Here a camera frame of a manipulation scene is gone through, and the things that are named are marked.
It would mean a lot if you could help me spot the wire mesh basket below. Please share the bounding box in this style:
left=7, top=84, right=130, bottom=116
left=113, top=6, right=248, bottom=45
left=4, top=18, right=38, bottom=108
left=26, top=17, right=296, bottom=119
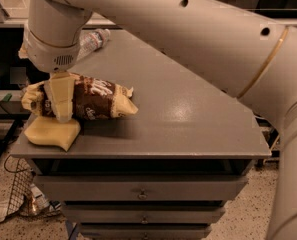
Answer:
left=7, top=159, right=33, bottom=217

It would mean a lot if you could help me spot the bottom grey drawer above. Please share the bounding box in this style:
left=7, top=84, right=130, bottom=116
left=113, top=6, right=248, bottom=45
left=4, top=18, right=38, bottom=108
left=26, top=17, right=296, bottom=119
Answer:
left=79, top=224, right=211, bottom=240

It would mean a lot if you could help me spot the grey drawer cabinet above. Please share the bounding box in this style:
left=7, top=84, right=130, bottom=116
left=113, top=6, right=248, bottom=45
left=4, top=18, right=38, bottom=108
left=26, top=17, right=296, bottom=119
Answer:
left=12, top=30, right=268, bottom=240

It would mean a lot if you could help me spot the yellow sponge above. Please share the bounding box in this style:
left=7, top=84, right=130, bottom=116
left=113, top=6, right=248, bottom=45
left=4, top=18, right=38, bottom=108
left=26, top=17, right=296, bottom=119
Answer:
left=24, top=116, right=81, bottom=151

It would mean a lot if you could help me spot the brown chip bag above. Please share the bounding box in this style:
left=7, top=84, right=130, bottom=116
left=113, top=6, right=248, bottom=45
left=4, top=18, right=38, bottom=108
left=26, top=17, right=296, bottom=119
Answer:
left=21, top=73, right=138, bottom=120

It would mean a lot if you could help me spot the grey drawer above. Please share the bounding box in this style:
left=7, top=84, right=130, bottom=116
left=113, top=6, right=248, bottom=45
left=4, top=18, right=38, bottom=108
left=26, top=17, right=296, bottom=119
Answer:
left=34, top=175, right=247, bottom=201
left=63, top=204, right=225, bottom=224
left=79, top=224, right=211, bottom=240

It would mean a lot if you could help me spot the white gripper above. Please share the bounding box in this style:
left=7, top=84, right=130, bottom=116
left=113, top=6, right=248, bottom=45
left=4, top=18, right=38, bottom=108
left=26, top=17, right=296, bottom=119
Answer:
left=18, top=31, right=79, bottom=123

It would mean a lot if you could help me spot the clear plastic water bottle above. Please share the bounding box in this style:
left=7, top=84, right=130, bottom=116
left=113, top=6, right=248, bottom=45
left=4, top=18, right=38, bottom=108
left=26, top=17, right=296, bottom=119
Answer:
left=77, top=29, right=111, bottom=60

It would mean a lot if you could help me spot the middle grey drawer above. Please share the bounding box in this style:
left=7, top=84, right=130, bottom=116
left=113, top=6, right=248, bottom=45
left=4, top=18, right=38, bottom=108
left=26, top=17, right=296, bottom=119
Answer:
left=63, top=204, right=225, bottom=224

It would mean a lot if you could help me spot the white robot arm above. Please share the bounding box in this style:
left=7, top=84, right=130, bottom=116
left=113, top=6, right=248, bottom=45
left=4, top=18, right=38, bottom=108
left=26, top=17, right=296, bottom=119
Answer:
left=24, top=0, right=297, bottom=240

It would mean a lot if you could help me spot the top grey drawer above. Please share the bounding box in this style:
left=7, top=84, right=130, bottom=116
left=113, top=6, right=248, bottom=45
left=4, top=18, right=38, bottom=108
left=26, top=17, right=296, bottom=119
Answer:
left=34, top=175, right=247, bottom=201

